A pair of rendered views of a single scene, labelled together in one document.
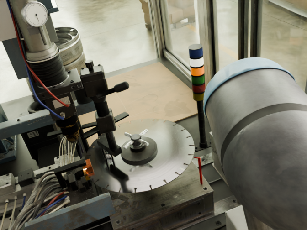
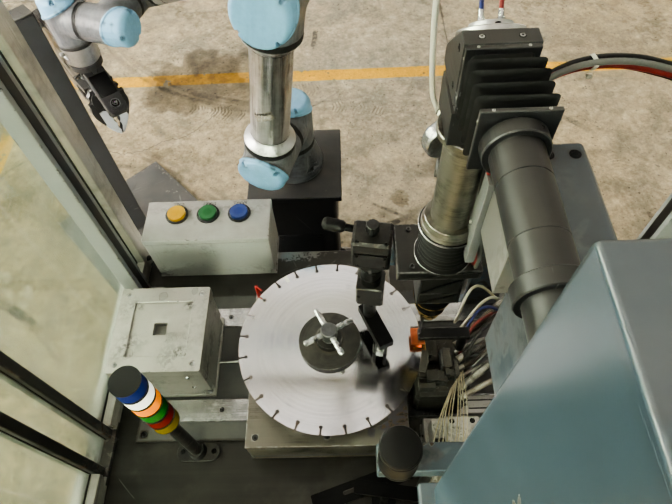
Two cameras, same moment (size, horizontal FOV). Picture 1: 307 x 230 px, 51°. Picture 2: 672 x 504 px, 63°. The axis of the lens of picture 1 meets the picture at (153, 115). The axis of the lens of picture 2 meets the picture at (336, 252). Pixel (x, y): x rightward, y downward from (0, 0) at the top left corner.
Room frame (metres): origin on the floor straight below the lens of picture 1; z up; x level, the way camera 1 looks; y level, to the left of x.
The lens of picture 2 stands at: (1.13, 0.19, 1.86)
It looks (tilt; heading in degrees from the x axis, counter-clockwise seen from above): 57 degrees down; 196
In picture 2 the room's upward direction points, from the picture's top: 4 degrees counter-clockwise
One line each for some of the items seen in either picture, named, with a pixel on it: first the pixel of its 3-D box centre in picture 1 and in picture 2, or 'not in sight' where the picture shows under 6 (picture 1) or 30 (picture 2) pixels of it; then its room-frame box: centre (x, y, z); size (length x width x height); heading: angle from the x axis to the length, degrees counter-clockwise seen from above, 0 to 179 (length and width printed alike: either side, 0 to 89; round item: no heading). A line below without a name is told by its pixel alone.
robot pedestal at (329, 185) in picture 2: not in sight; (306, 239); (0.17, -0.18, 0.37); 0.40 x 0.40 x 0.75; 14
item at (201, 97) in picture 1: (199, 94); (163, 418); (0.95, -0.17, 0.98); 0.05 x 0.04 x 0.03; 14
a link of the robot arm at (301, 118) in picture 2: not in sight; (287, 119); (0.18, -0.18, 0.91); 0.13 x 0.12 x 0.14; 176
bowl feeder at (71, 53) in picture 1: (58, 74); not in sight; (1.46, 0.42, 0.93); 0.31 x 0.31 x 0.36
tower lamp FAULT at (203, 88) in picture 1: (198, 86); (157, 412); (0.95, -0.17, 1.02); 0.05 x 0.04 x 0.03; 14
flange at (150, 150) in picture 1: (138, 147); (329, 339); (0.75, 0.06, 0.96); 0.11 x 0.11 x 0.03
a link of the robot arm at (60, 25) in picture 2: not in sight; (65, 17); (0.28, -0.59, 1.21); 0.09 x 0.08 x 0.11; 86
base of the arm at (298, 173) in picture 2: not in sight; (293, 150); (0.17, -0.18, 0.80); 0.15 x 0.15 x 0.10
